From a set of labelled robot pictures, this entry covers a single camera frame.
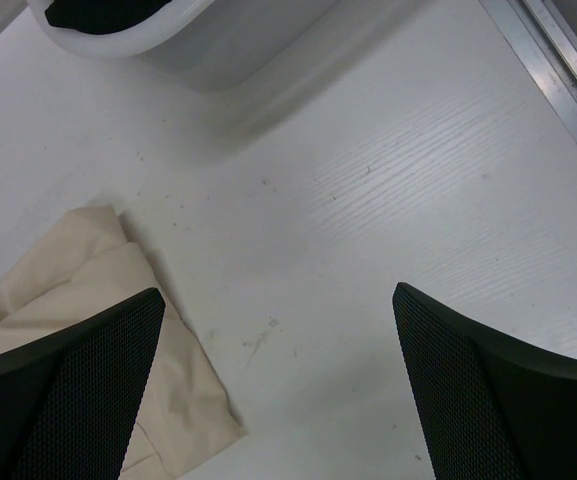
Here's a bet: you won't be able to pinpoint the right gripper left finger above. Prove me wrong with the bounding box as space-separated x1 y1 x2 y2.
0 288 164 479

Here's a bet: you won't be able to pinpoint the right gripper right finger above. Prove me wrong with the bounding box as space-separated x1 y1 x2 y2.
393 282 577 479

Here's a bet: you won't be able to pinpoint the beige trousers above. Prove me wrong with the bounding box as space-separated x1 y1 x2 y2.
0 206 242 479

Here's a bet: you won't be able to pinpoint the white laundry basket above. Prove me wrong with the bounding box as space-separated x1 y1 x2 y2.
26 0 369 94

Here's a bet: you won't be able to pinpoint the black garment in basket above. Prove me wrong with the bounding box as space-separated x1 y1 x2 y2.
45 0 170 35

